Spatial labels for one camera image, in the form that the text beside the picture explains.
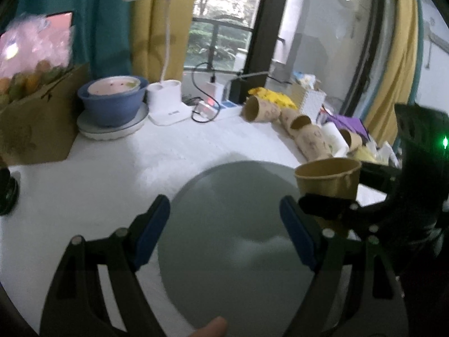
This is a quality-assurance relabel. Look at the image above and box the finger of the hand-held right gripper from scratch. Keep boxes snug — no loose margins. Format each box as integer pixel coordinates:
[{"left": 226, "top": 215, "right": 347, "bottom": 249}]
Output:
[
  {"left": 358, "top": 162, "right": 405, "bottom": 195},
  {"left": 298, "top": 193, "right": 386, "bottom": 232}
]

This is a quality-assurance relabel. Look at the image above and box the white charger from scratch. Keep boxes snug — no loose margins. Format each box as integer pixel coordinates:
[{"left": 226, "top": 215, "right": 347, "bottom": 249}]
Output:
[{"left": 205, "top": 81, "right": 224, "bottom": 101}]

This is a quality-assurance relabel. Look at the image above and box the yellow curtain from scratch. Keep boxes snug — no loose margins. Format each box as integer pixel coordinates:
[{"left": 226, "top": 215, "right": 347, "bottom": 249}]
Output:
[
  {"left": 363, "top": 0, "right": 421, "bottom": 148},
  {"left": 130, "top": 0, "right": 195, "bottom": 84}
]

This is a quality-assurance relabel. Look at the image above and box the round grey plate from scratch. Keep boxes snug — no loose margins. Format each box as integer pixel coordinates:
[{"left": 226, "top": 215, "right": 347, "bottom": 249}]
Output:
[{"left": 157, "top": 160, "right": 317, "bottom": 335}]

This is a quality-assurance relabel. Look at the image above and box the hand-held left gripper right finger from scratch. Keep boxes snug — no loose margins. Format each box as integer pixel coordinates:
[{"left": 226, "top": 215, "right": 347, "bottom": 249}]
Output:
[{"left": 280, "top": 196, "right": 408, "bottom": 337}]

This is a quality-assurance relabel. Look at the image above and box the person's left hand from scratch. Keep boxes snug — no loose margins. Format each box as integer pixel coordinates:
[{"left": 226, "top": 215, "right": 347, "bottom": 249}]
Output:
[{"left": 189, "top": 316, "right": 228, "bottom": 337}]

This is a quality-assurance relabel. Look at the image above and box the white round plate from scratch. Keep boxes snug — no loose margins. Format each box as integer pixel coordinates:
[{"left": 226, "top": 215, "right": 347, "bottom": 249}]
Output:
[{"left": 76, "top": 103, "right": 150, "bottom": 141}]

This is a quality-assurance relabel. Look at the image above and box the black power adapter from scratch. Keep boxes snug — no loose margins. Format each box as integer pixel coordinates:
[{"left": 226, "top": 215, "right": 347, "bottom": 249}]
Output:
[{"left": 229, "top": 79, "right": 247, "bottom": 104}]

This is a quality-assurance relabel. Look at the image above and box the brown paper cup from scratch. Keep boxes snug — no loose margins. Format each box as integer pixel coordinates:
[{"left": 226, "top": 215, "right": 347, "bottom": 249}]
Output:
[
  {"left": 338, "top": 128, "right": 363, "bottom": 156},
  {"left": 294, "top": 158, "right": 362, "bottom": 240},
  {"left": 242, "top": 95, "right": 282, "bottom": 123},
  {"left": 294, "top": 126, "right": 335, "bottom": 161},
  {"left": 280, "top": 108, "right": 312, "bottom": 138}
]

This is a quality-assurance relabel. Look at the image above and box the plastic bag of fruit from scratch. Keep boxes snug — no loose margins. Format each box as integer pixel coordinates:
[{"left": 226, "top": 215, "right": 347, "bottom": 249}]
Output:
[{"left": 0, "top": 12, "right": 75, "bottom": 105}]

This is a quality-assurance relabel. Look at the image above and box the blue bowl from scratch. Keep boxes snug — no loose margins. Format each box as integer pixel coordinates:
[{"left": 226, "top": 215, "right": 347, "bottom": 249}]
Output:
[{"left": 77, "top": 75, "right": 149, "bottom": 128}]

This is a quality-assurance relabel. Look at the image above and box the purple paper sheet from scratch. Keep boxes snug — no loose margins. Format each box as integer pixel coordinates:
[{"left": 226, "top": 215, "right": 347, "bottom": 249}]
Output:
[{"left": 326, "top": 114, "right": 370, "bottom": 142}]

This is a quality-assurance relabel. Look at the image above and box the cardboard box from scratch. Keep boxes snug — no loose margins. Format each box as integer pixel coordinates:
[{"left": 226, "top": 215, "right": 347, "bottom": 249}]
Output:
[{"left": 0, "top": 62, "right": 91, "bottom": 166}]

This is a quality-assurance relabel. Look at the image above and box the black cable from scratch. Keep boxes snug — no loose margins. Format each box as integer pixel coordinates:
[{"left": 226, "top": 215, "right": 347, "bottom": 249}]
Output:
[{"left": 190, "top": 62, "right": 225, "bottom": 124}]

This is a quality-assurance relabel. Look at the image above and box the white power strip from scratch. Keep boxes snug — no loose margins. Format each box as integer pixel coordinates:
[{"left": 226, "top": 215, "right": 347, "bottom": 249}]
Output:
[{"left": 191, "top": 100, "right": 247, "bottom": 123}]

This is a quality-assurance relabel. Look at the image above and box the white paper cup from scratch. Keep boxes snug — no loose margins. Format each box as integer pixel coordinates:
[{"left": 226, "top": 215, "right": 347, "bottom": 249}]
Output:
[{"left": 320, "top": 122, "right": 349, "bottom": 157}]

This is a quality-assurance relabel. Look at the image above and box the teal curtain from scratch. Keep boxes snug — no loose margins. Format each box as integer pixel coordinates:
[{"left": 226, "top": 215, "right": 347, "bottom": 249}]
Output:
[{"left": 14, "top": 0, "right": 136, "bottom": 82}]

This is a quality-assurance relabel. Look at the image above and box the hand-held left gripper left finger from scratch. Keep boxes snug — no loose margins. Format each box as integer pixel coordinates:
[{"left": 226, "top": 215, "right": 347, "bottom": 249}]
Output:
[{"left": 40, "top": 194, "right": 171, "bottom": 337}]

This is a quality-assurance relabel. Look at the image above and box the white woven basket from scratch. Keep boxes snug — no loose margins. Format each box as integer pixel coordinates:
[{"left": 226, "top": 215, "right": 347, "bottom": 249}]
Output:
[{"left": 290, "top": 83, "right": 327, "bottom": 117}]

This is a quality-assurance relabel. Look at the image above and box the dark round object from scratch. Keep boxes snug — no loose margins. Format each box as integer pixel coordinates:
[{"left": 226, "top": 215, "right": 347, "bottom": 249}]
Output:
[{"left": 0, "top": 166, "right": 19, "bottom": 217}]

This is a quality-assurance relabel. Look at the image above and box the pink inner bowl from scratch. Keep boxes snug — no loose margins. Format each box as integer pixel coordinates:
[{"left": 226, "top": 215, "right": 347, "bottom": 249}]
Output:
[{"left": 87, "top": 76, "right": 141, "bottom": 96}]

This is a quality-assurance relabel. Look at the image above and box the black balcony railing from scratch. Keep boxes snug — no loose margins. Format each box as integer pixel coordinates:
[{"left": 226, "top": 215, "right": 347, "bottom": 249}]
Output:
[{"left": 184, "top": 17, "right": 254, "bottom": 71}]

